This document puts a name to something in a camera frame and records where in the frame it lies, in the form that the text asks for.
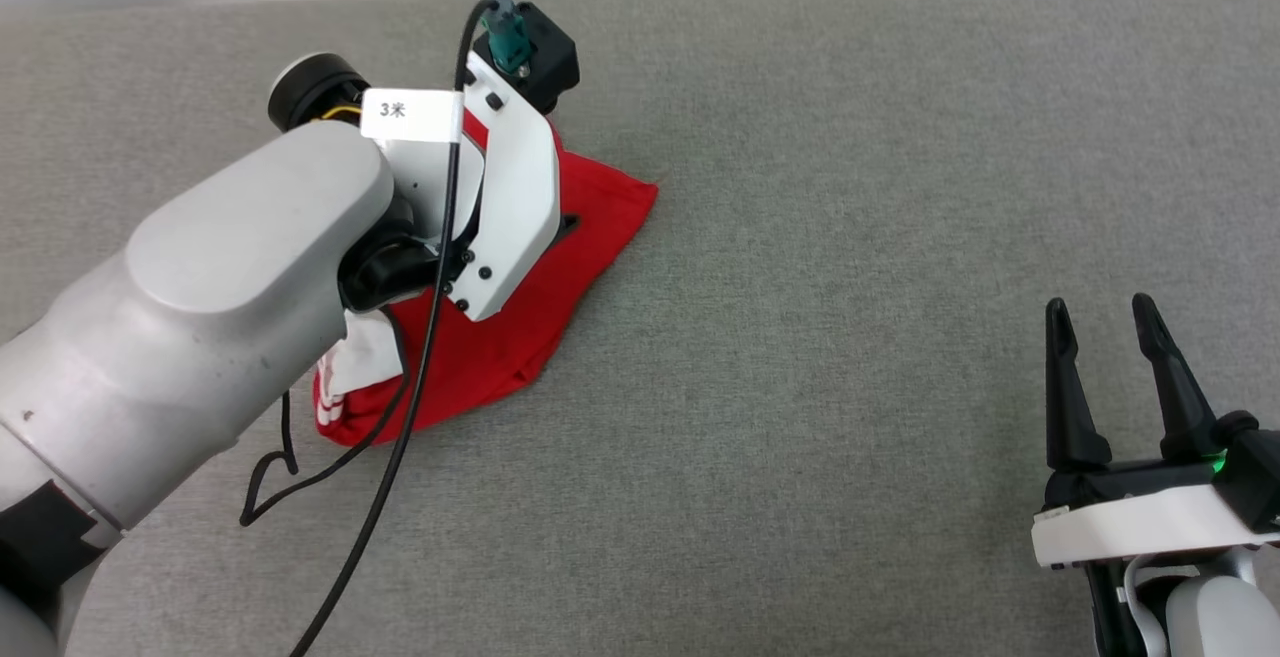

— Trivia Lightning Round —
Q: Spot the red white sports jersey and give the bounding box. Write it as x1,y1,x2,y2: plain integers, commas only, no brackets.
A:
312,122,661,449

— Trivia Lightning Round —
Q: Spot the white paper cable label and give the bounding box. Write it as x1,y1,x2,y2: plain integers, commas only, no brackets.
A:
360,88,467,144

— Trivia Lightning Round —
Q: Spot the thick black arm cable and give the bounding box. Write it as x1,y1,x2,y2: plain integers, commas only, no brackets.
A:
288,0,501,657

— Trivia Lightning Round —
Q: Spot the thin black looping cable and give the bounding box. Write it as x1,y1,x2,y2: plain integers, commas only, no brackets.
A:
239,312,412,528

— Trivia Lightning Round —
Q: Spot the white right arm cable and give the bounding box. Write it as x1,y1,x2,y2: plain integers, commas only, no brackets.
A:
1122,551,1171,657

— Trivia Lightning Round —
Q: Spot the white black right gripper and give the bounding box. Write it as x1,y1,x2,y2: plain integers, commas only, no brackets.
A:
1030,293,1280,571

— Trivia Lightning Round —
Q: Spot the teal green cable plug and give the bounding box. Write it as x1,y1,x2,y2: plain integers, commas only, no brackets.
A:
484,0,532,77

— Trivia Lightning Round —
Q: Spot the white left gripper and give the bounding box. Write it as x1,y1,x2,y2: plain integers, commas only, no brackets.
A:
385,50,563,324

